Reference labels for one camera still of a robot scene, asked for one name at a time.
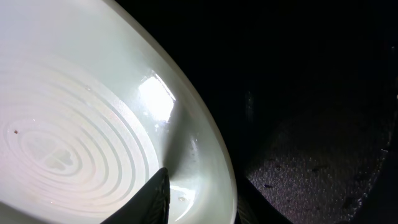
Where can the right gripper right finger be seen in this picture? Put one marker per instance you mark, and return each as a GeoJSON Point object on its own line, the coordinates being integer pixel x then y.
{"type": "Point", "coordinates": [253, 207]}

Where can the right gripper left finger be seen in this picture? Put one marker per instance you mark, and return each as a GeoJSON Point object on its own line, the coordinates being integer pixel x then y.
{"type": "Point", "coordinates": [150, 205]}

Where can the light blue plate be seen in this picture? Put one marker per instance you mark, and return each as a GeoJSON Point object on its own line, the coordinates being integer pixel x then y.
{"type": "Point", "coordinates": [91, 108]}

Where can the black round tray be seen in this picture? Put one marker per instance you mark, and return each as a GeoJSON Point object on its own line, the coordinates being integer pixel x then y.
{"type": "Point", "coordinates": [303, 92]}

